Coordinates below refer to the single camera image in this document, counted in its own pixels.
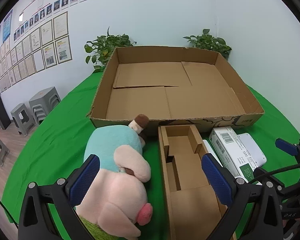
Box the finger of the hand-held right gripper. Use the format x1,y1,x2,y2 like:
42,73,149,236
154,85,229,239
253,167,286,193
275,136,300,166

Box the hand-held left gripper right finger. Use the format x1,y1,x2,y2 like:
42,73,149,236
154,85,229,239
201,152,284,240

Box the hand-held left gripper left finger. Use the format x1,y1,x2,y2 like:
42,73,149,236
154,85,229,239
17,154,100,240

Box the pink pig plush toy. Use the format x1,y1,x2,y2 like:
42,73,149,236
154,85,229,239
74,114,153,240

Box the white handheld device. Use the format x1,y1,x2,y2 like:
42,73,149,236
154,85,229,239
202,139,222,167

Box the narrow cardboard box with dividers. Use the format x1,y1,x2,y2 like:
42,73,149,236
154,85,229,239
158,124,237,240

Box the white barcode carton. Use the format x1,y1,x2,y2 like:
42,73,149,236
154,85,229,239
209,127,263,184

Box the large cardboard box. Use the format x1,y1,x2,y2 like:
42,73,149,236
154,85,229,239
86,45,265,137

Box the white flat plastic case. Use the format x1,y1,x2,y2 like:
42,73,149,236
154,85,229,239
236,133,267,168

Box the green tablecloth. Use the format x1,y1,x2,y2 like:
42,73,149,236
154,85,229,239
1,72,300,240

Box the stack of grey plastic stools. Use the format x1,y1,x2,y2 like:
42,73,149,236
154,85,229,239
28,87,62,126

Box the black cabinet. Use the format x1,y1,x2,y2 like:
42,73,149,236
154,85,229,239
0,92,12,130

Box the small green potted plant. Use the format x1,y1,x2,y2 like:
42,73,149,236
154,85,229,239
183,29,232,60

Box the bushy green potted plant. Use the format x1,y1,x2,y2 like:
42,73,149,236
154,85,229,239
84,27,137,73

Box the black cable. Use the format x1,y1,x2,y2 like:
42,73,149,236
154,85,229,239
258,162,300,179

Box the wall of framed certificates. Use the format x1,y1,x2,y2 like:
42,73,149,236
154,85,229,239
0,11,73,93

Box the blue wall posters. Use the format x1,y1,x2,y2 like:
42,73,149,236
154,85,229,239
0,9,13,60

